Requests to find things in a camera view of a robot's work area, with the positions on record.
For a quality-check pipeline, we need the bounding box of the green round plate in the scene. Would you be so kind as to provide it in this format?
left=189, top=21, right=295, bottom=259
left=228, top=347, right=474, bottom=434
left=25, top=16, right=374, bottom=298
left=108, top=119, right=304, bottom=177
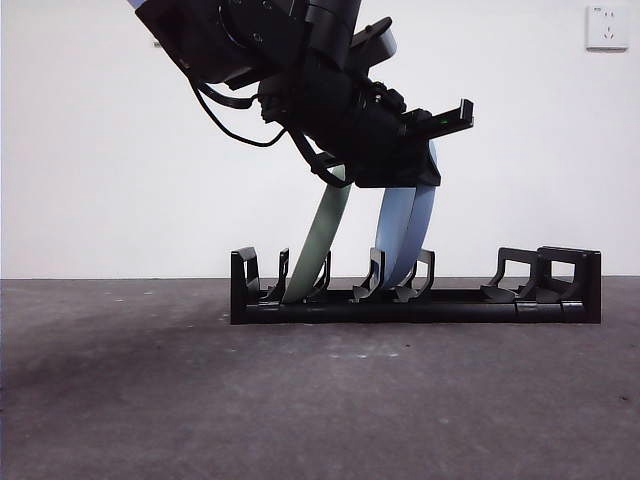
left=282, top=164, right=351, bottom=305

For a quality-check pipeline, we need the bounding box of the black plate rack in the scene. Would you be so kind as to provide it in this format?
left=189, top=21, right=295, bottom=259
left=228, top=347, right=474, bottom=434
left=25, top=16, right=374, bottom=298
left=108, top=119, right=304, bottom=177
left=229, top=245, right=603, bottom=326

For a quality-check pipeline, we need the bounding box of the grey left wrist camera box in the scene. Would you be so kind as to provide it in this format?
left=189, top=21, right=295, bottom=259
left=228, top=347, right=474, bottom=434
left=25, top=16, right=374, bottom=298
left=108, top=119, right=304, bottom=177
left=348, top=16, right=398, bottom=69

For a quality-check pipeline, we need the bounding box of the black cable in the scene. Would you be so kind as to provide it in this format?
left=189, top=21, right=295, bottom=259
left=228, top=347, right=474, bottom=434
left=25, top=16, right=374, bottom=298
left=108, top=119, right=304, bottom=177
left=188, top=73, right=292, bottom=149
left=292, top=125, right=352, bottom=189

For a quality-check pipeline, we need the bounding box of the blue round plate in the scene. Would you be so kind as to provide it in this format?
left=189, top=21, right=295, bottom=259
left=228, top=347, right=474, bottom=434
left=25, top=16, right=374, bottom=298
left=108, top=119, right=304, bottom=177
left=372, top=138, right=442, bottom=292

